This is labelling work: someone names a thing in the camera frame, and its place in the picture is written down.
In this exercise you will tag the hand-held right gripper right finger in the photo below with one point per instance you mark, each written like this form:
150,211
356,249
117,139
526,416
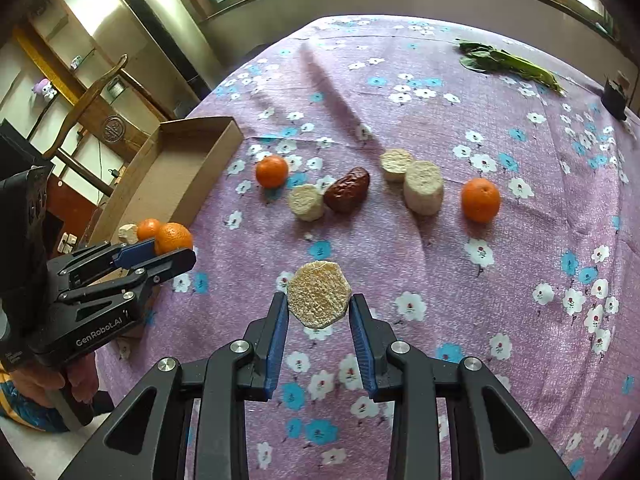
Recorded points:
362,345

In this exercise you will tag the purple plush toy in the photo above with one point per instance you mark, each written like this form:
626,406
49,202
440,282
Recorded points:
44,88

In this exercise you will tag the person's left hand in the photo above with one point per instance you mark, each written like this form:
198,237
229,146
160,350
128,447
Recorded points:
82,380

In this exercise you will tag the brown cardboard box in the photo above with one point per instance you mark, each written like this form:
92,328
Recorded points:
180,160

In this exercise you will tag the purple floral tablecloth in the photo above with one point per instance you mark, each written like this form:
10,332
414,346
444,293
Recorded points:
450,285

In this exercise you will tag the mandarin orange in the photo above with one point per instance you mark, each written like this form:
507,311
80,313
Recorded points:
172,238
272,171
147,227
480,200

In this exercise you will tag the red date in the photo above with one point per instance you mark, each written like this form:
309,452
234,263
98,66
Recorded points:
347,189

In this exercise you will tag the small pastel box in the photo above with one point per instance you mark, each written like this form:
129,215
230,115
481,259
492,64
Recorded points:
76,62

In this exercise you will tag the white power strip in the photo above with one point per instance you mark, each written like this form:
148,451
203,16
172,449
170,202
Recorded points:
67,242

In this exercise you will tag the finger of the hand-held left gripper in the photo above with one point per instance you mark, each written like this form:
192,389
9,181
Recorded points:
132,252
170,265

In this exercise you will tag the white tower air conditioner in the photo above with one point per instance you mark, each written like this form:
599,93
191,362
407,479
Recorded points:
155,35

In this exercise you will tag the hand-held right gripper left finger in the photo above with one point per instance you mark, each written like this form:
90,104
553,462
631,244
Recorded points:
277,345

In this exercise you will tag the green leafy vegetable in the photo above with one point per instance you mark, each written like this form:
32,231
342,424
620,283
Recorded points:
500,60

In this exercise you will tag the large peeled sugarcane piece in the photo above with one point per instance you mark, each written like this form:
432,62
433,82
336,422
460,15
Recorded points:
423,187

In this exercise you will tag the wooden chair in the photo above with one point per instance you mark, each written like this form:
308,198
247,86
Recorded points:
114,127

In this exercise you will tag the black television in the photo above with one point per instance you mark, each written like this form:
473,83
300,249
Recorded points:
20,142

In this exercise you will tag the small black device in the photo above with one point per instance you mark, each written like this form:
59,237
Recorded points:
614,95

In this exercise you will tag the hexagonal peeled sugarcane piece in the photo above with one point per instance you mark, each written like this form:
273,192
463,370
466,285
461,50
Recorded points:
318,294

